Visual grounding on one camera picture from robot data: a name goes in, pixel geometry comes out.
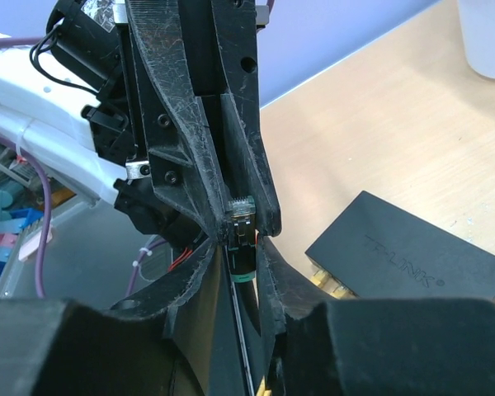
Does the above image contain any black ethernet cable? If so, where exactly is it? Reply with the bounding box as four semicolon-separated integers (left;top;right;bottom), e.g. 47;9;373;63
226;195;261;396

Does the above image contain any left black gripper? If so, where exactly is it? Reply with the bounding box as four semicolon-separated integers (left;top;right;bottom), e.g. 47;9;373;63
46;1;281;248

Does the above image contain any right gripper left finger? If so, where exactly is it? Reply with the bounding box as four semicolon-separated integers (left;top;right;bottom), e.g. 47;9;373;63
0;241;222;395

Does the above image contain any small black network switch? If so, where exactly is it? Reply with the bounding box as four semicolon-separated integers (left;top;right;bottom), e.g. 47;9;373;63
305;191;495;302

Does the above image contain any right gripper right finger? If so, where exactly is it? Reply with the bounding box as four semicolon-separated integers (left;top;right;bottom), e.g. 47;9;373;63
256;237;495;395

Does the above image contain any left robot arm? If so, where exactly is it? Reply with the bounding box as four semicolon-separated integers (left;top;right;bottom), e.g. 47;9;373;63
0;1;281;248

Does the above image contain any white plastic bin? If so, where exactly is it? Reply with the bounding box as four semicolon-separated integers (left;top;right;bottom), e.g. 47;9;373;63
457;0;495;79

